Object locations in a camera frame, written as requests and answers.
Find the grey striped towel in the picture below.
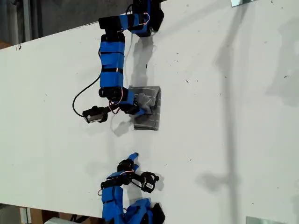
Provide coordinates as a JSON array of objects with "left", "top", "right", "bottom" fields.
[{"left": 128, "top": 85, "right": 162, "bottom": 131}]

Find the black table clamp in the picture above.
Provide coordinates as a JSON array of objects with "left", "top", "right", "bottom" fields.
[
  {"left": 151, "top": 203, "right": 166, "bottom": 224},
  {"left": 151, "top": 0, "right": 164, "bottom": 32}
]

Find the white plastic container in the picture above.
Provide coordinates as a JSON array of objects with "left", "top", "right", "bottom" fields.
[{"left": 45, "top": 217, "right": 73, "bottom": 224}]

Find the white table leg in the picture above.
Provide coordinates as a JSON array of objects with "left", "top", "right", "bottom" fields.
[{"left": 20, "top": 206, "right": 32, "bottom": 224}]

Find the black camera stalk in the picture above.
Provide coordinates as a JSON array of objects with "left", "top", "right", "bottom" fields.
[
  {"left": 104, "top": 105, "right": 122, "bottom": 115},
  {"left": 130, "top": 174, "right": 143, "bottom": 185}
]

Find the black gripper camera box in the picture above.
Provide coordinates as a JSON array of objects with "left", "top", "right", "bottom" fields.
[
  {"left": 83, "top": 106, "right": 108, "bottom": 124},
  {"left": 139, "top": 171, "right": 160, "bottom": 193}
]

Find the grey metal post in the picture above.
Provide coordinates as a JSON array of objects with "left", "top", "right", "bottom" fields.
[{"left": 22, "top": 0, "right": 31, "bottom": 43}]

